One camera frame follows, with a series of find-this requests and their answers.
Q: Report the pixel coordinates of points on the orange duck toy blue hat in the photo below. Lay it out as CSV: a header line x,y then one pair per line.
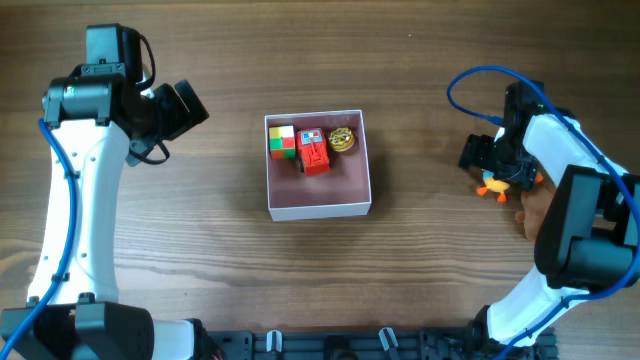
x,y
491,184

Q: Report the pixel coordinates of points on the multicolour puzzle cube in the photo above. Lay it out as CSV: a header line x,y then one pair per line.
x,y
282,143

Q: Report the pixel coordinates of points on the red toy fire truck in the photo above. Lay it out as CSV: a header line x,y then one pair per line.
x,y
312,151

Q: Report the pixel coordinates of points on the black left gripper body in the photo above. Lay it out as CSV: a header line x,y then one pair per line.
x,y
168,114

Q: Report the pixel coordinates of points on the yellow round gear toy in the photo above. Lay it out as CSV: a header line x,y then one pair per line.
x,y
341,139

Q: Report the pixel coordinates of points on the white box with pink interior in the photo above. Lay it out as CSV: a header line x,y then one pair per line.
x,y
343,191

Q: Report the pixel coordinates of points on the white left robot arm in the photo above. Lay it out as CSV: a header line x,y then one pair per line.
x,y
107,114

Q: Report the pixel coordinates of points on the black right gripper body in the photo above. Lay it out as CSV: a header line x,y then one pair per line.
x,y
506,162

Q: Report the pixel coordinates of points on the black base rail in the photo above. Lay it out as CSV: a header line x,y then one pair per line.
x,y
446,343

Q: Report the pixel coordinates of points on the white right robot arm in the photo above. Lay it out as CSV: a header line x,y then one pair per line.
x,y
587,245

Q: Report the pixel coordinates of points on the brown plush toy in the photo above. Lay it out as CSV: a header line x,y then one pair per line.
x,y
535,205

